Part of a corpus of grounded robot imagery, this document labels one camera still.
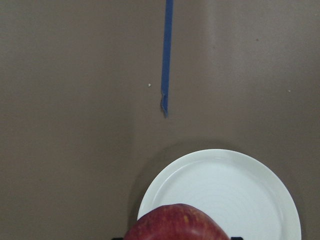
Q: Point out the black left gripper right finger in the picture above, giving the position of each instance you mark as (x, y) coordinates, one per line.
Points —
(236, 238)

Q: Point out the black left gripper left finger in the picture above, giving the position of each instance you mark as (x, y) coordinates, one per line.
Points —
(117, 238)

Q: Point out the red apple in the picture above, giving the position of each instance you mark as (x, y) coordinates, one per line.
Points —
(176, 222)

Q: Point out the white round plate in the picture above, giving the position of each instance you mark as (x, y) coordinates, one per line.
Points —
(242, 195)

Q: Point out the long blue tape strip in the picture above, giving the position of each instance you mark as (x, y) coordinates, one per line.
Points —
(166, 56)

